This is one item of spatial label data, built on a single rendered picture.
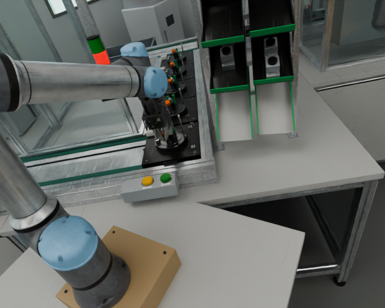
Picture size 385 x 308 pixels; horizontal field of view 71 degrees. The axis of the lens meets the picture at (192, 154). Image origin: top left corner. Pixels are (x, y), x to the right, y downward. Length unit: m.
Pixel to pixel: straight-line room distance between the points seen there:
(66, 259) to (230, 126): 0.71
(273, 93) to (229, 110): 0.18
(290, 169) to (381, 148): 1.18
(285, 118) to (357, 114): 0.91
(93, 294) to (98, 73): 0.52
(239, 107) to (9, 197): 0.79
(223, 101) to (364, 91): 1.00
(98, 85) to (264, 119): 0.67
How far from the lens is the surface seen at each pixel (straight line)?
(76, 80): 0.58
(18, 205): 0.74
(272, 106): 1.09
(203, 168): 1.02
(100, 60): 1.14
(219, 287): 0.85
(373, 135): 2.11
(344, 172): 1.13
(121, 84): 0.64
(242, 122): 1.07
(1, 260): 1.64
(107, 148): 1.35
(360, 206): 1.28
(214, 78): 1.01
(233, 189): 1.05
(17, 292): 1.14
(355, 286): 1.85
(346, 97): 1.84
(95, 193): 1.17
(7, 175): 0.70
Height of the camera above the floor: 1.62
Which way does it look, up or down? 38 degrees down
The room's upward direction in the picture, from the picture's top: 15 degrees counter-clockwise
